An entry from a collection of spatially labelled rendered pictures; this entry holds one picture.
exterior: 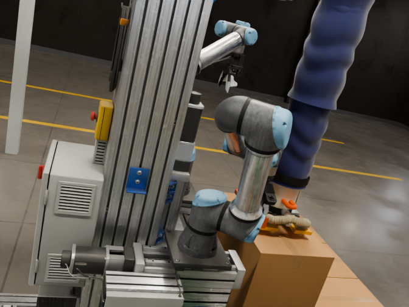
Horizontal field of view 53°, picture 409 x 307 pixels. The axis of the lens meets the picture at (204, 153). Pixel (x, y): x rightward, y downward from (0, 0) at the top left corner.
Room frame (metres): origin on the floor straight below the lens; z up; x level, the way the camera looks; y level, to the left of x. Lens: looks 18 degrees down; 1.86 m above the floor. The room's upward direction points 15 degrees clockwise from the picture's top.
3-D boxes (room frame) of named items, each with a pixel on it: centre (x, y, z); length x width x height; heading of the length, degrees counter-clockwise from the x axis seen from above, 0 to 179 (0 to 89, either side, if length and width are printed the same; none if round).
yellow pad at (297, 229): (1.99, -0.52, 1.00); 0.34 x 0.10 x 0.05; 18
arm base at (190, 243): (1.36, -0.06, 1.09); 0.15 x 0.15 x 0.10
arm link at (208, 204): (1.36, -0.07, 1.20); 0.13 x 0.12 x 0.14; 75
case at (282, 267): (1.96, -0.44, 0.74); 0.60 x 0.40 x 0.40; 20
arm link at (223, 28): (2.06, 0.04, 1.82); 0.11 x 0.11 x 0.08; 45
